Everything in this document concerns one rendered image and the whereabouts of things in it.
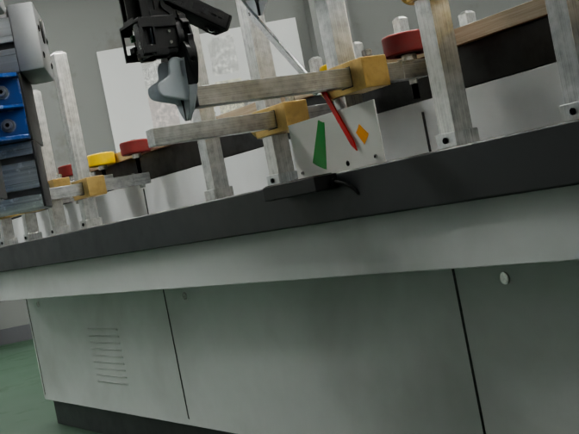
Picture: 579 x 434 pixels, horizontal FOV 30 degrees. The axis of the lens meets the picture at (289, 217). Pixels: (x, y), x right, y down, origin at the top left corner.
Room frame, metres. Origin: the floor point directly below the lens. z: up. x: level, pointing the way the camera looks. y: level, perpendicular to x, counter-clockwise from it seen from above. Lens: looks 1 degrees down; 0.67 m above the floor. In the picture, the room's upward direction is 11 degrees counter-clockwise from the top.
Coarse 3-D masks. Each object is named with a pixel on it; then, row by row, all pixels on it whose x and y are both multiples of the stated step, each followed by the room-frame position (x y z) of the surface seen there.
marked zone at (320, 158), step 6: (318, 120) 1.82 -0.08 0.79; (318, 126) 1.82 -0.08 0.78; (324, 126) 1.81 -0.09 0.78; (318, 132) 1.82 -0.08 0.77; (324, 132) 1.81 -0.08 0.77; (318, 138) 1.83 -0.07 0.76; (324, 138) 1.81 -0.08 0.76; (318, 144) 1.83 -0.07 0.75; (324, 144) 1.81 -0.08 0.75; (318, 150) 1.83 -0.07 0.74; (324, 150) 1.82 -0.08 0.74; (318, 156) 1.84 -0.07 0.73; (324, 156) 1.82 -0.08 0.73; (318, 162) 1.84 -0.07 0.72; (324, 162) 1.82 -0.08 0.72; (324, 168) 1.83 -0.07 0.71
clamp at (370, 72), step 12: (360, 60) 1.69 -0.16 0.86; (372, 60) 1.70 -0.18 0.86; (384, 60) 1.71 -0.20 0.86; (360, 72) 1.70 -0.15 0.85; (372, 72) 1.70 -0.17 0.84; (384, 72) 1.71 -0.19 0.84; (360, 84) 1.70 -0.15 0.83; (372, 84) 1.70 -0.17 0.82; (384, 84) 1.71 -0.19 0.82; (336, 96) 1.76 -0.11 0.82
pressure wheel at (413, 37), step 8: (400, 32) 1.77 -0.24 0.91; (408, 32) 1.76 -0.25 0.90; (416, 32) 1.77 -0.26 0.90; (384, 40) 1.79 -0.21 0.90; (392, 40) 1.77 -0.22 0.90; (400, 40) 1.77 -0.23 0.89; (408, 40) 1.76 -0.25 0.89; (416, 40) 1.77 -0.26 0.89; (384, 48) 1.79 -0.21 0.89; (392, 48) 1.77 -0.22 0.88; (400, 48) 1.77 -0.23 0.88; (408, 48) 1.76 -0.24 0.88; (416, 48) 1.76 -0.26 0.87; (392, 56) 1.78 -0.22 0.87; (400, 56) 1.82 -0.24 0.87; (408, 56) 1.79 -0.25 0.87; (416, 56) 1.80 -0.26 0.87; (416, 88) 1.80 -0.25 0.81; (416, 96) 1.80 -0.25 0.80
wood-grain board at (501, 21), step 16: (544, 0) 1.63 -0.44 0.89; (496, 16) 1.72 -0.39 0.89; (512, 16) 1.69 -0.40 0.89; (528, 16) 1.66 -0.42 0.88; (544, 16) 1.66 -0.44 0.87; (464, 32) 1.79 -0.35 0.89; (480, 32) 1.76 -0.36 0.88; (496, 32) 1.74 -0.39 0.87; (304, 96) 2.23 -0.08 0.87; (240, 112) 2.46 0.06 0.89
